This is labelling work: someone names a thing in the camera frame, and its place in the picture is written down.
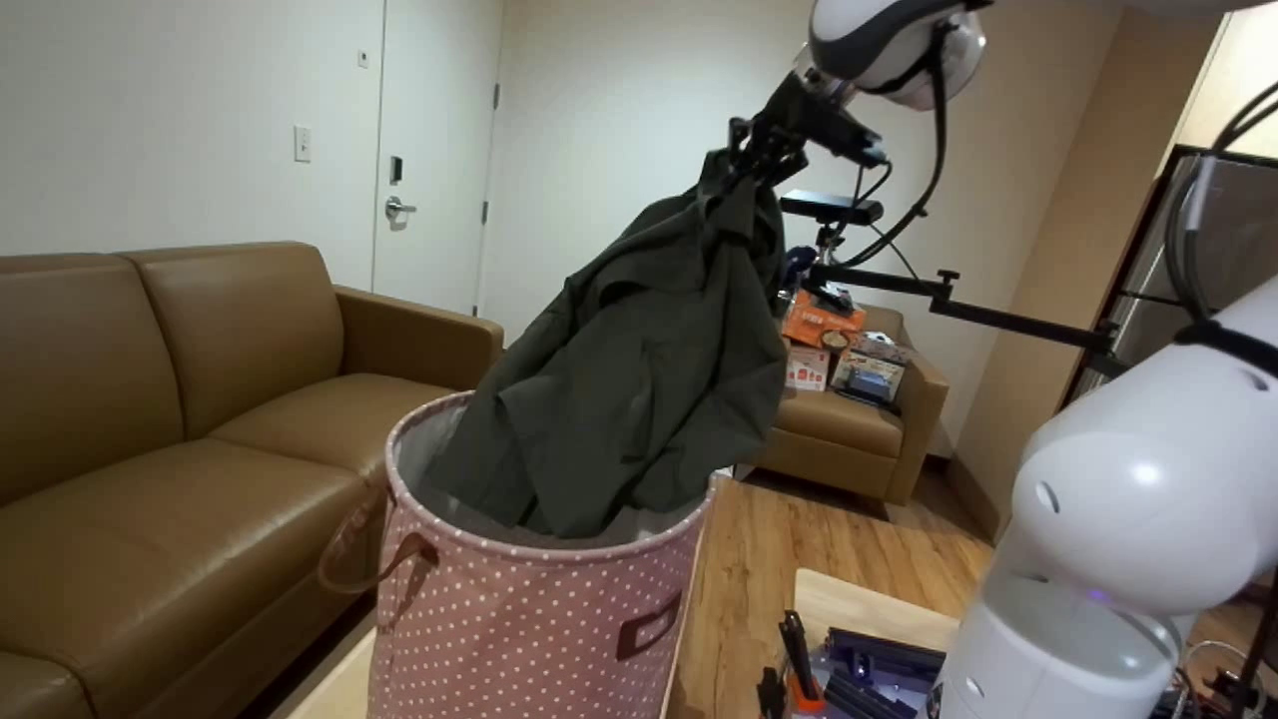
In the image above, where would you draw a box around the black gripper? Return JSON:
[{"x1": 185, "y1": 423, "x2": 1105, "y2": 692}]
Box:
[{"x1": 723, "y1": 69, "x2": 855, "y2": 190}]

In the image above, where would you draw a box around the dark green cloth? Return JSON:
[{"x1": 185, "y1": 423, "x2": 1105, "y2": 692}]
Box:
[{"x1": 424, "y1": 149, "x2": 796, "y2": 541}]

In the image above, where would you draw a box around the pink polka dot laundry basket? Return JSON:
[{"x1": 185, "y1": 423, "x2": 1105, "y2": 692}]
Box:
[{"x1": 317, "y1": 392, "x2": 734, "y2": 719}]

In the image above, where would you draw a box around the orange packet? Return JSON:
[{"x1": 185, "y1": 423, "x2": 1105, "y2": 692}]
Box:
[{"x1": 782, "y1": 292, "x2": 875, "y2": 355}]

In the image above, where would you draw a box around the small white red box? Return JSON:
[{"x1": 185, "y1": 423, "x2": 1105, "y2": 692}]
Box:
[{"x1": 782, "y1": 342, "x2": 836, "y2": 398}]

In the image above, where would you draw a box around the dark printed box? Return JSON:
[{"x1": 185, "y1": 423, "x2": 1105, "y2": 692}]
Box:
[{"x1": 831, "y1": 348, "x2": 910, "y2": 411}]

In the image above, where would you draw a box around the brown leather armchair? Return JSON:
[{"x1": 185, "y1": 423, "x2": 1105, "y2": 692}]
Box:
[{"x1": 755, "y1": 306, "x2": 953, "y2": 508}]

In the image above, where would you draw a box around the white door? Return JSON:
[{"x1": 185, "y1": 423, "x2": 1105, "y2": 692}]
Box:
[{"x1": 372, "y1": 0, "x2": 509, "y2": 319}]

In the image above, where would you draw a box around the black orange clamp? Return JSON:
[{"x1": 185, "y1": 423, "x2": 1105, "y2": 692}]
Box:
[{"x1": 755, "y1": 608, "x2": 831, "y2": 719}]

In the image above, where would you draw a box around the dark purple box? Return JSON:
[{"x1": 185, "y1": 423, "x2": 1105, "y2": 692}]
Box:
[{"x1": 823, "y1": 625, "x2": 952, "y2": 719}]

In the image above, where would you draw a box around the brown leather sofa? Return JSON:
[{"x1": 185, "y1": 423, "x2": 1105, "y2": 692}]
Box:
[{"x1": 0, "y1": 234, "x2": 509, "y2": 719}]

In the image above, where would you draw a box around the black stereo camera bar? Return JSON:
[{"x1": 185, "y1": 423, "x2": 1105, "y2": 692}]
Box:
[{"x1": 776, "y1": 190, "x2": 888, "y2": 231}]

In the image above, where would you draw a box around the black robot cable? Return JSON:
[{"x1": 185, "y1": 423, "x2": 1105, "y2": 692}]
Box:
[{"x1": 831, "y1": 23, "x2": 953, "y2": 276}]

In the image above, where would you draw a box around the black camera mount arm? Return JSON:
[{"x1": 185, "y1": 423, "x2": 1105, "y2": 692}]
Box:
[{"x1": 796, "y1": 219, "x2": 1127, "y2": 368}]

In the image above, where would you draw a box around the black metal frame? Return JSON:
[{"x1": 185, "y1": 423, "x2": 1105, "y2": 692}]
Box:
[{"x1": 1061, "y1": 138, "x2": 1278, "y2": 402}]

